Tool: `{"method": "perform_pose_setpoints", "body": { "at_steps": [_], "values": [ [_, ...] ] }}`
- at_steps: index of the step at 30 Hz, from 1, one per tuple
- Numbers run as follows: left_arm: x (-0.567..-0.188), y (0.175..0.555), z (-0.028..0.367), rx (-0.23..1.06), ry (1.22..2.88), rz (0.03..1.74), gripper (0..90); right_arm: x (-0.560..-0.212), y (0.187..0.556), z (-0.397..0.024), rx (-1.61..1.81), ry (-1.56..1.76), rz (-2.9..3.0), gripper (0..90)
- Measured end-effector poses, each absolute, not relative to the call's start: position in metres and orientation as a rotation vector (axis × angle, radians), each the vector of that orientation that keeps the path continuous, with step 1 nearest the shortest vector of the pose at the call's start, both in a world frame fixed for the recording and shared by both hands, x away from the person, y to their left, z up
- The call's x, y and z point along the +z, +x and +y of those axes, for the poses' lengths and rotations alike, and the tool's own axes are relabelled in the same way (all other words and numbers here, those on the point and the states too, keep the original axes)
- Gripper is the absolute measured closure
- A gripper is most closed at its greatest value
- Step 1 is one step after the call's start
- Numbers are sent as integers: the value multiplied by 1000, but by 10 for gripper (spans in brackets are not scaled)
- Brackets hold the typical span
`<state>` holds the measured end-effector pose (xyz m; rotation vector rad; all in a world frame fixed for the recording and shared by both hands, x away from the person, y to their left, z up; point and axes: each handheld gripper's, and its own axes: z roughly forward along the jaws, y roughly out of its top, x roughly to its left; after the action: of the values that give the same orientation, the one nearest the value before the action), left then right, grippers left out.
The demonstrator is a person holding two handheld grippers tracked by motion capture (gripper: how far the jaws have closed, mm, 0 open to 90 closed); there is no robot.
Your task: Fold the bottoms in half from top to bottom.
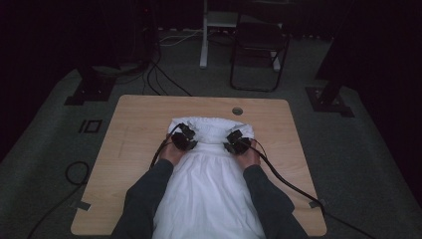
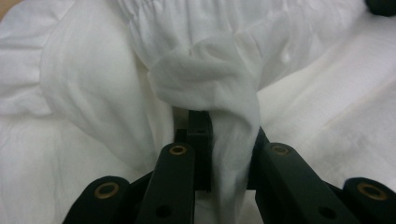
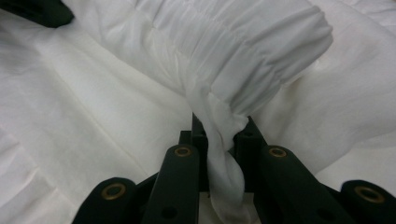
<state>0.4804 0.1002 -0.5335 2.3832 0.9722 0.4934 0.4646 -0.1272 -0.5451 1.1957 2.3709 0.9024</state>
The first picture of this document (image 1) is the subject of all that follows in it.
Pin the white skirt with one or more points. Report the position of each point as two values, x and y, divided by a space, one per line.
209 186

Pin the grey tape piece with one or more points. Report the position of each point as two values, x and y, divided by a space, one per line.
317 203
83 205

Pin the black stand base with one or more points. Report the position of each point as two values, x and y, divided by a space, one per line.
328 103
93 89

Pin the black folding chair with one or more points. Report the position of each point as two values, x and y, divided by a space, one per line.
260 36

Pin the person's left hand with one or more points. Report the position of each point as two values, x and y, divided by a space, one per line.
170 154

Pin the person's right hand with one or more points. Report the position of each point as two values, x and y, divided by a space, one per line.
250 159

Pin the white desk frame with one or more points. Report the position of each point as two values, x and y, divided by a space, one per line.
203 49

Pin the dark equipment rack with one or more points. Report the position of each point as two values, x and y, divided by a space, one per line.
146 33

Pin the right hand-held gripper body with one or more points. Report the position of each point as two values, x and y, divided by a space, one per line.
241 146

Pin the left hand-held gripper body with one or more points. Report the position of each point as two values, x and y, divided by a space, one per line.
182 142

